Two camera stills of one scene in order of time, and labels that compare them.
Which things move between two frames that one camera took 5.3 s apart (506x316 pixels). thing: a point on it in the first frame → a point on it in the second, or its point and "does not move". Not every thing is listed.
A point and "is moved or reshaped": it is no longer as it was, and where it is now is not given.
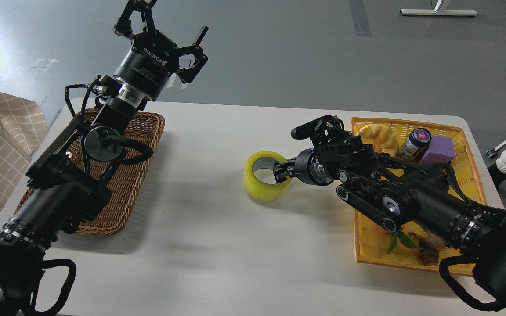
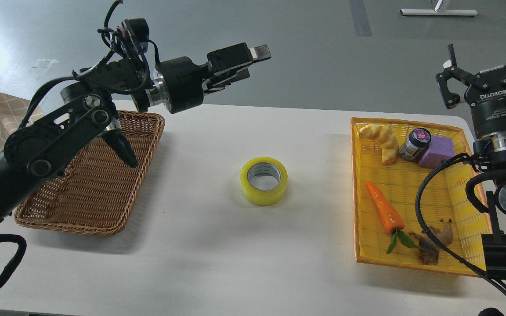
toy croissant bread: [382, 136] does not move
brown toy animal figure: [430, 248] does not move
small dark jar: [417, 143] does not move
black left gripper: [152, 59] → [185, 82]
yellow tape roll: [264, 192] is moved or reshaped
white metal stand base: [431, 12] does not move
